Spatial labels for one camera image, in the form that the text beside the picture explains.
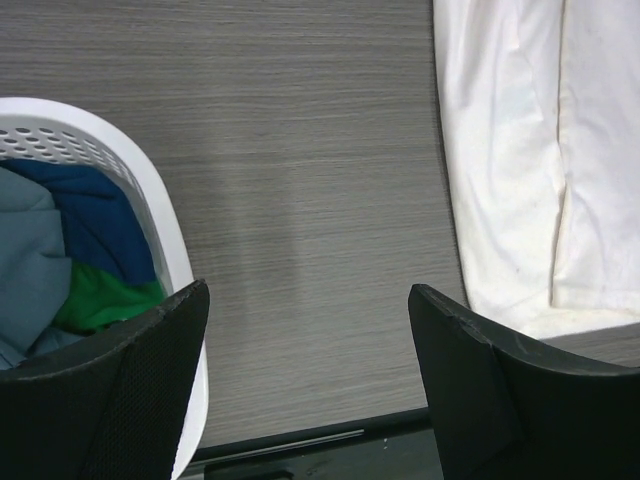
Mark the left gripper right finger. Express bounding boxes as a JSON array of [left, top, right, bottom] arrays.
[[408, 284, 639, 479]]

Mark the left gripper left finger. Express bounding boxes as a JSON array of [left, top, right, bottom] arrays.
[[1, 281, 210, 479]]

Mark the cream white t shirt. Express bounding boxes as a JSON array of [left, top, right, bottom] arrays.
[[433, 1, 639, 338]]

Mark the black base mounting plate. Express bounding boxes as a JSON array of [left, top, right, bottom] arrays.
[[181, 408, 443, 480]]

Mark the green garment in basket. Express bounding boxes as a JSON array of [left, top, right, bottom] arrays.
[[52, 261, 165, 335]]

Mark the grey blue shirt in basket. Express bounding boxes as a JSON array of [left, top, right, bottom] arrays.
[[1, 169, 81, 370]]

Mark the blue garment in basket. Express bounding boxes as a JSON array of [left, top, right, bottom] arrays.
[[1, 159, 156, 286]]

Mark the white plastic laundry basket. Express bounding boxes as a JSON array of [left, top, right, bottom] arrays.
[[0, 96, 209, 480]]

